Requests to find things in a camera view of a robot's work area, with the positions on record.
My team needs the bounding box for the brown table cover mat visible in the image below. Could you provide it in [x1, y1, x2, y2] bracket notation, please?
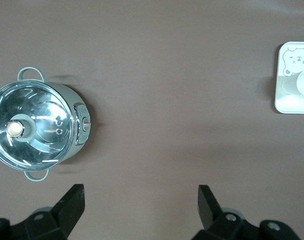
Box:
[0, 0, 304, 240]

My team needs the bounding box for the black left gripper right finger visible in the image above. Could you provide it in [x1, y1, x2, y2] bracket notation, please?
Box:
[191, 184, 300, 240]

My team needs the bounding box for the glass pot lid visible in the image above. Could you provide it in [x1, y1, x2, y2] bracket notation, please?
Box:
[0, 81, 76, 172]

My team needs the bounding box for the cream tray with bear print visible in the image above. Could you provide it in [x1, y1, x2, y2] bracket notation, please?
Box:
[274, 41, 304, 115]

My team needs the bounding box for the grey electric pot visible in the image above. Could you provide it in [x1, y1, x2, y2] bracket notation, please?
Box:
[0, 66, 90, 181]

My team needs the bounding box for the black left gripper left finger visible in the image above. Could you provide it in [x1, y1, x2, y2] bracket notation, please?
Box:
[0, 184, 86, 240]

